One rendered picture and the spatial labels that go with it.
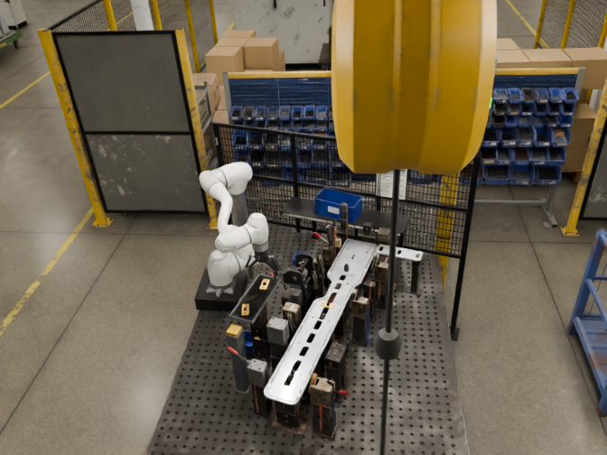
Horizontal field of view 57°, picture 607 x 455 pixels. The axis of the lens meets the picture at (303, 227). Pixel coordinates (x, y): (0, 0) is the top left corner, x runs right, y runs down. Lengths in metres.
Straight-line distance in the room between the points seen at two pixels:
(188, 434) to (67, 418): 1.44
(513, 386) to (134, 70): 3.98
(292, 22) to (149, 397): 7.02
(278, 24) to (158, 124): 4.84
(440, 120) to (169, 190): 5.46
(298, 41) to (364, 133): 9.54
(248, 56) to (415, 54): 7.48
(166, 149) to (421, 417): 3.51
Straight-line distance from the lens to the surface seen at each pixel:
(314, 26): 9.78
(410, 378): 3.30
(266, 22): 9.86
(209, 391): 3.30
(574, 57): 6.30
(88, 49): 5.38
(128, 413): 4.26
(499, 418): 4.12
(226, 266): 3.60
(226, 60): 7.45
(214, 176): 3.31
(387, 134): 0.33
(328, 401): 2.81
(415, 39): 0.33
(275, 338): 3.04
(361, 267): 3.52
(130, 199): 5.95
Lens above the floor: 3.20
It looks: 34 degrees down
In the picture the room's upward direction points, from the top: 3 degrees counter-clockwise
